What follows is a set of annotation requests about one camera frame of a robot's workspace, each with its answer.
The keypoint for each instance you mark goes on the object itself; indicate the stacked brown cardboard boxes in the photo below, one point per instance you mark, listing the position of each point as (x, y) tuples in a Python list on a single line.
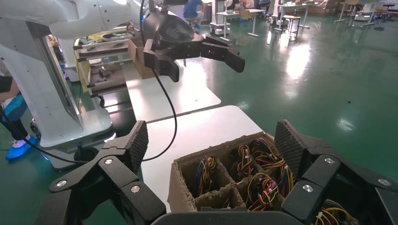
[(323, 7)]

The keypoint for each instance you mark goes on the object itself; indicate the white robot torso column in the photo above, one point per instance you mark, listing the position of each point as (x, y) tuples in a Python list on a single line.
[(31, 77)]

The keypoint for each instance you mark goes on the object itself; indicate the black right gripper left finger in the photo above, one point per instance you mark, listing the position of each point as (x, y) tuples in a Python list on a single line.
[(124, 198)]

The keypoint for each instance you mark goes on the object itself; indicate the wooden top stool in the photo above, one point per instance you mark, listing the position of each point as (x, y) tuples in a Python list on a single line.
[(291, 17)]

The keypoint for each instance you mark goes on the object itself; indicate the black round stool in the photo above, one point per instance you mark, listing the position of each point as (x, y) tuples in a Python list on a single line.
[(388, 5)]

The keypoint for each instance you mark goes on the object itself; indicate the metal tube shelf cart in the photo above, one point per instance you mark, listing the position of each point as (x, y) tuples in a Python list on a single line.
[(105, 51)]

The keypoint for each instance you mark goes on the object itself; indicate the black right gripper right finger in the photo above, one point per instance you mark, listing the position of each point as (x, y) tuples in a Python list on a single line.
[(307, 186)]

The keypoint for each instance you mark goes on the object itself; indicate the cardboard divider box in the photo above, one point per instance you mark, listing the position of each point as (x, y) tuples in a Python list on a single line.
[(183, 189)]

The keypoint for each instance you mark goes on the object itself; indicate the person with blue shoe covers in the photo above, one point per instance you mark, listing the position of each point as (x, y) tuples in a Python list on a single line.
[(18, 148)]

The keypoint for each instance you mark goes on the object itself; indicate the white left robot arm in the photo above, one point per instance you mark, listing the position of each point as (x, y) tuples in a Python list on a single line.
[(77, 15)]

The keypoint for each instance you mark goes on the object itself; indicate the small white background robot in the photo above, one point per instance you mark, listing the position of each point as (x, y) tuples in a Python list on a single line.
[(363, 15)]

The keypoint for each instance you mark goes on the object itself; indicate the seated person in blue shirt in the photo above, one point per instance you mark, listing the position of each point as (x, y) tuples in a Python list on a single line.
[(191, 7)]

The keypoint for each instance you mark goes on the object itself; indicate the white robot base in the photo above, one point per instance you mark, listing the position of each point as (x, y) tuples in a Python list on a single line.
[(77, 130)]

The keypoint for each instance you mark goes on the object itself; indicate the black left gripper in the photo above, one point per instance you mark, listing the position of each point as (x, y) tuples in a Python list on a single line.
[(171, 34)]

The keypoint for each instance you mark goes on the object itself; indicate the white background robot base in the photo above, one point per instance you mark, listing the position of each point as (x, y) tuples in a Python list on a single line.
[(219, 26)]

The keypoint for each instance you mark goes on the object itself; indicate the white background table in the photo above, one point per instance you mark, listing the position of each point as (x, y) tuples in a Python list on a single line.
[(236, 13)]

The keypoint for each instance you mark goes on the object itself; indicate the small brown cardboard box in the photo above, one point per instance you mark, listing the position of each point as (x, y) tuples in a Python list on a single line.
[(138, 62)]

